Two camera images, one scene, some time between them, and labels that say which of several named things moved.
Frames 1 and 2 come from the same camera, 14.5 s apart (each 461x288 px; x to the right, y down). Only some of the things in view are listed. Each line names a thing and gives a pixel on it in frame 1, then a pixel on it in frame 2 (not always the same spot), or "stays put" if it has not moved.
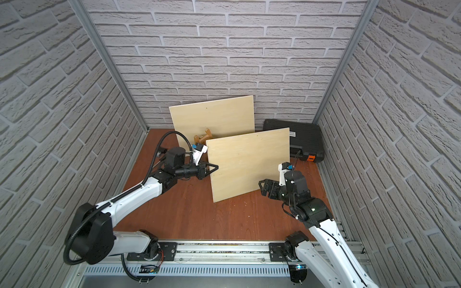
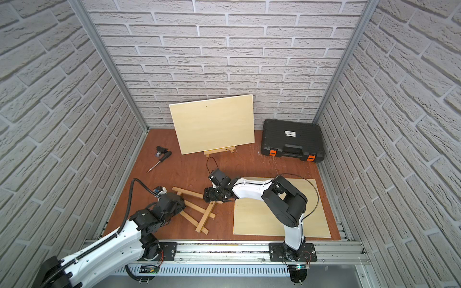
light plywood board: x=245 y=160 to x=254 y=217
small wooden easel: x=203 y=138 to x=197 y=226
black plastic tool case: x=306 y=138 stays put
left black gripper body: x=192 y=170 to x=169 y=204
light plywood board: x=224 y=117 stays put
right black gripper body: x=279 y=193 to x=214 y=194
